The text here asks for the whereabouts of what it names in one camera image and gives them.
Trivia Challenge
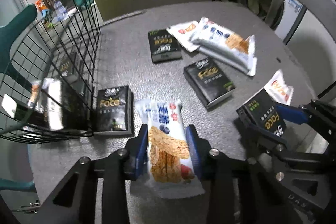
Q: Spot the black Face tissue pack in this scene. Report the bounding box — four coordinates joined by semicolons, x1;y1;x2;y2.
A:
236;88;286;137

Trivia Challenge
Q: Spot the wholewheat cracker snack packet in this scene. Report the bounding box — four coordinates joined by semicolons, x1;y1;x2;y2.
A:
190;17;257;77

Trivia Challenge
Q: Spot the white orange snack packet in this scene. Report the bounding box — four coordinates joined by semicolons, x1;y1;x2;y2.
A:
166;21;198;52

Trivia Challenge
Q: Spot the small white orange sachet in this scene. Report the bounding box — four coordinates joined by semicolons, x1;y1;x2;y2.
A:
264;69;294;106

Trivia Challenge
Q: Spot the washing machine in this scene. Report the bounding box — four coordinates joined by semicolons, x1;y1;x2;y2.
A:
228;0;306;38

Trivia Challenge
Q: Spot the spray bottle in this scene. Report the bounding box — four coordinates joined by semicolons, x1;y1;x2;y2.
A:
52;0;68;21

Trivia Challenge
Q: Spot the teal chair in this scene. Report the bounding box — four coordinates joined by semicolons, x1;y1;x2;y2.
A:
0;4;37;192

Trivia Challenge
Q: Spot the black wire basket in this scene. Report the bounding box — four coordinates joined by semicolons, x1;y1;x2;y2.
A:
1;1;101;144

